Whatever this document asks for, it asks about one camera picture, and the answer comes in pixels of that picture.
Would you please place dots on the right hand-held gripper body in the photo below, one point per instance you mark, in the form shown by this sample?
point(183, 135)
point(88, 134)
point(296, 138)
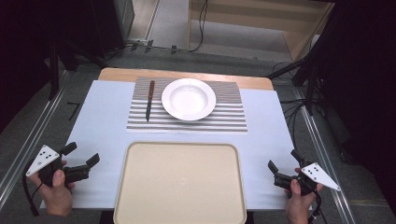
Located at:
point(317, 175)

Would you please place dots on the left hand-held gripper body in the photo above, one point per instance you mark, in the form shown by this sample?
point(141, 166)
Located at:
point(42, 160)

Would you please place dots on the person's right hand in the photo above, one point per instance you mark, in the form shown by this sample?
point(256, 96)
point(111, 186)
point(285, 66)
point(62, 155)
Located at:
point(298, 203)

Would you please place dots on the person's left hand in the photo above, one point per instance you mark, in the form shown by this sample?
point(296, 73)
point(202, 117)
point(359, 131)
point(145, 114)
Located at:
point(56, 194)

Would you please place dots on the white table sheet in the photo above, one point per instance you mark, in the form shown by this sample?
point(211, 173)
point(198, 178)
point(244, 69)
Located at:
point(106, 124)

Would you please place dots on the striped placemat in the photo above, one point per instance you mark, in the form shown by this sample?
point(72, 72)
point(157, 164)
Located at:
point(230, 121)

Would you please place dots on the black metal stand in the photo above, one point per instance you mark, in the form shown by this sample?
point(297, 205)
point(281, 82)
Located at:
point(309, 81)
point(54, 68)

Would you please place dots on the wooden table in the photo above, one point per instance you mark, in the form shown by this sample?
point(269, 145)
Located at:
point(121, 74)

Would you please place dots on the beige plastic tray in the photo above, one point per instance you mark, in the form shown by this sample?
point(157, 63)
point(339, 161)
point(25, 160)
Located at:
point(180, 183)

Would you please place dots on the white round plate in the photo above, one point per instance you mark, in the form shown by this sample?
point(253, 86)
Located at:
point(188, 99)

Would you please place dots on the light wooden shelf unit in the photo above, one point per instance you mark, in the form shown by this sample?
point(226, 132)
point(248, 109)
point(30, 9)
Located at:
point(299, 37)

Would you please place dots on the dark cabinet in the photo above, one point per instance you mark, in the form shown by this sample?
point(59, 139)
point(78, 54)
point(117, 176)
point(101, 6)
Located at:
point(113, 25)

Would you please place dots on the metal floor rail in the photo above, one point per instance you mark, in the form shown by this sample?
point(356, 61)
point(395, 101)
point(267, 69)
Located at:
point(28, 149)
point(323, 155)

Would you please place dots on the black angle bracket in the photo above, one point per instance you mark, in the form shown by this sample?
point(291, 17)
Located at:
point(74, 109)

